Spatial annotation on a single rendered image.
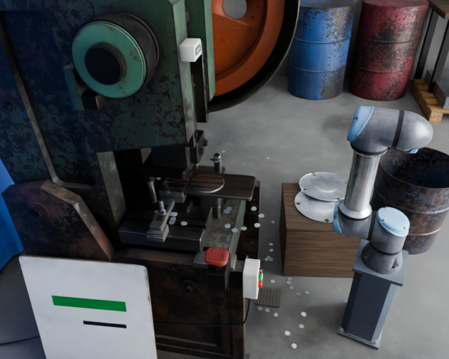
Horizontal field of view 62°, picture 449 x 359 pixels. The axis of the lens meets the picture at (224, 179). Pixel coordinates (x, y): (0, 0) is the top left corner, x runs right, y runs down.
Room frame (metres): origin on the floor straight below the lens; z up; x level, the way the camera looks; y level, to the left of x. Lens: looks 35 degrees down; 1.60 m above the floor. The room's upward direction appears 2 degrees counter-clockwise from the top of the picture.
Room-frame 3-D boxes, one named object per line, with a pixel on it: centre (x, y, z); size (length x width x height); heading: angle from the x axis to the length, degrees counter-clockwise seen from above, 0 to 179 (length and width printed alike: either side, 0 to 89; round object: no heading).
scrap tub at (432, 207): (1.62, -1.04, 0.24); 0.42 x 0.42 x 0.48
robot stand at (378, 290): (1.01, -0.61, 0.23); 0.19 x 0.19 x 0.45; 62
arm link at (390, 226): (1.01, -0.61, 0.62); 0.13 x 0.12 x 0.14; 67
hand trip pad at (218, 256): (0.78, 0.03, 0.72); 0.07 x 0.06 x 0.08; 78
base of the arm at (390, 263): (1.01, -0.61, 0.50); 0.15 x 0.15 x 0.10
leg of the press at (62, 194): (0.92, 0.38, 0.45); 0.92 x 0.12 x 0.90; 78
